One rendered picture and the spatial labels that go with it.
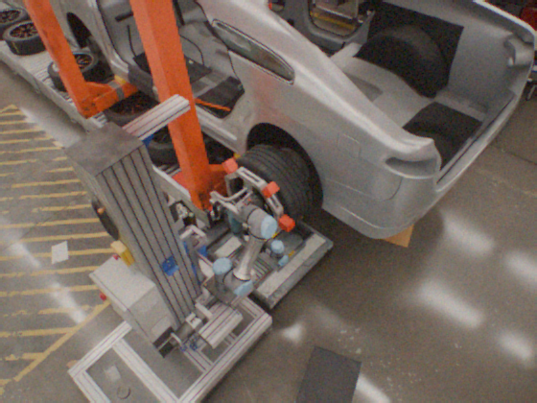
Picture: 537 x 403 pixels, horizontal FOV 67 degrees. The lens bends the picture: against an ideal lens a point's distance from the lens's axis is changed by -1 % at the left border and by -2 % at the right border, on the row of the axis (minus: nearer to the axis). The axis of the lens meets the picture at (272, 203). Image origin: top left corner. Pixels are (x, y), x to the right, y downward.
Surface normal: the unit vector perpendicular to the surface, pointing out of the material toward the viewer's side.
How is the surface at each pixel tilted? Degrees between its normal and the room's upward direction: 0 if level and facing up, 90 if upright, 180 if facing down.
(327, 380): 0
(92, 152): 0
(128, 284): 0
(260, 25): 31
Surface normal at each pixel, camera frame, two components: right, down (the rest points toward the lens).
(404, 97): 0.22, -0.42
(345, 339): -0.05, -0.65
